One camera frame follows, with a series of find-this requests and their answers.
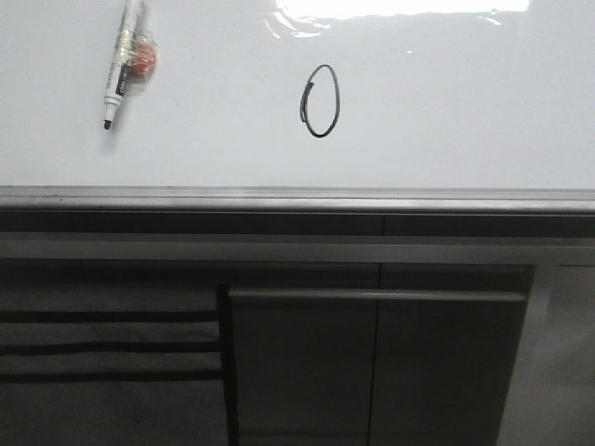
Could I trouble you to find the grey fabric organizer black stripes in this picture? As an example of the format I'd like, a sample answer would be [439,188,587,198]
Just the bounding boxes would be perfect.
[1,283,228,445]

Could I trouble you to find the white black whiteboard marker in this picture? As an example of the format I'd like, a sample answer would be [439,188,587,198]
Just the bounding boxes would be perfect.
[103,1,157,130]

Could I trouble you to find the white whiteboard with metal frame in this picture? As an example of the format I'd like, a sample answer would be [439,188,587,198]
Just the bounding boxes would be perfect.
[1,1,594,214]

